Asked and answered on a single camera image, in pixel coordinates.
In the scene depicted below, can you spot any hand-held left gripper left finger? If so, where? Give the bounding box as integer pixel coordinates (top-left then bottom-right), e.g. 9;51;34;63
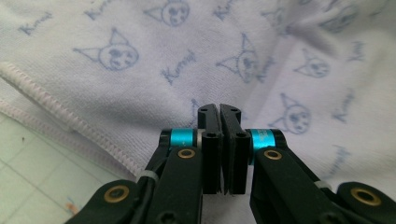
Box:
197;103;224;195

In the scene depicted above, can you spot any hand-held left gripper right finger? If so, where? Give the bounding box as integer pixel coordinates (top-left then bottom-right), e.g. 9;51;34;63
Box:
219;104;252;196

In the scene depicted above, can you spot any lilac printed towel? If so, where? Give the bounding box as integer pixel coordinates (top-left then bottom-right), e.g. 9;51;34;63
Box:
0;0;396;224

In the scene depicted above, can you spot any white foam mat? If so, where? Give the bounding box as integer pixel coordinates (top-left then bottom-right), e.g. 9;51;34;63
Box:
0;113;135;224

